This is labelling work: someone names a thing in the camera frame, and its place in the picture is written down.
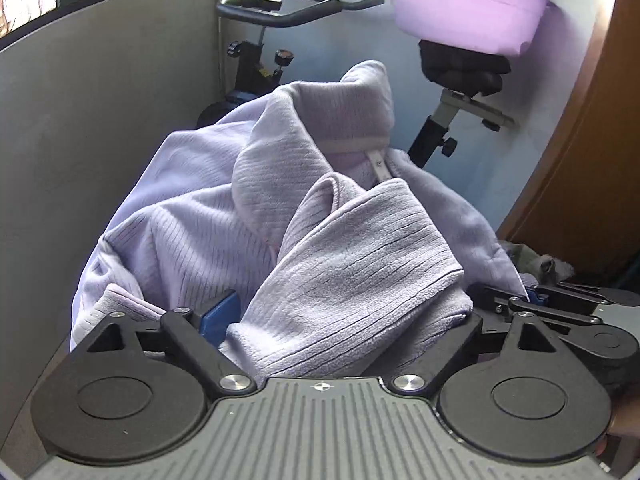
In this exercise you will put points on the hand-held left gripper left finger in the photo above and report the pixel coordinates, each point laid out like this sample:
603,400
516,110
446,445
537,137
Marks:
220,317

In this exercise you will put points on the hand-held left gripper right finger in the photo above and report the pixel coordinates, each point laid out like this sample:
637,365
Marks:
450,355

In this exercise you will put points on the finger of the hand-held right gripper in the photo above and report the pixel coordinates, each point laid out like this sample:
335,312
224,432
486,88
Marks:
580,292
555,314

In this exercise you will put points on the lavender fleece robe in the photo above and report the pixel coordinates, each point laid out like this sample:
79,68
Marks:
325,270

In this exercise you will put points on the grey and white cloth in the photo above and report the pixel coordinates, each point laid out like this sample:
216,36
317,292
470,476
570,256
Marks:
545,262

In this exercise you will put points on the brown wooden cabinet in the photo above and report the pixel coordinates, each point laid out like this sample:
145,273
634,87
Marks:
590,160

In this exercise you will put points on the black exercise bike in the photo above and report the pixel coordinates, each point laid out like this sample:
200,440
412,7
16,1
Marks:
455,67

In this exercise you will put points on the purple plastic basin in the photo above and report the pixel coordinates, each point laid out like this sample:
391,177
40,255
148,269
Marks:
460,10

